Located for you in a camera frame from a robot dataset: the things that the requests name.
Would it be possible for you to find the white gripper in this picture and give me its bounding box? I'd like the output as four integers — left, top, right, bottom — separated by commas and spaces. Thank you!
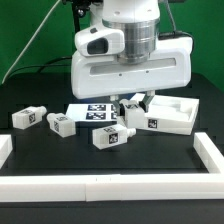
71, 37, 192, 114

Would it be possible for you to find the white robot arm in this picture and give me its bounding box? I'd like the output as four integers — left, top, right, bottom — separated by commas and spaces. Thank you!
71, 0, 193, 104

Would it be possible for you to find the white sheet with fiducial tags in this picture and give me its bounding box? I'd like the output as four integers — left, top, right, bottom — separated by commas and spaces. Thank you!
66, 103, 117, 122

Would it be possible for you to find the white U-shaped obstacle fence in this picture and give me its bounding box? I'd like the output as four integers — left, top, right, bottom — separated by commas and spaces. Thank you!
0, 132, 224, 202

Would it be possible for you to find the black pole stand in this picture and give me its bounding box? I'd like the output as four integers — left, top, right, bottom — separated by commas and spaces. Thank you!
61, 0, 103, 32

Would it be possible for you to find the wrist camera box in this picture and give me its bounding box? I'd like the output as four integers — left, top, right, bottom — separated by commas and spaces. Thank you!
75, 24, 125, 57

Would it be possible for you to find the black cable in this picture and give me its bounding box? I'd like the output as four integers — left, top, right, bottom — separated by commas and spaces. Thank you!
6, 56, 73, 78

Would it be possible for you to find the white cable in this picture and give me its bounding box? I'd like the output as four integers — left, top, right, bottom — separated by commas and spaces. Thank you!
1, 0, 64, 84

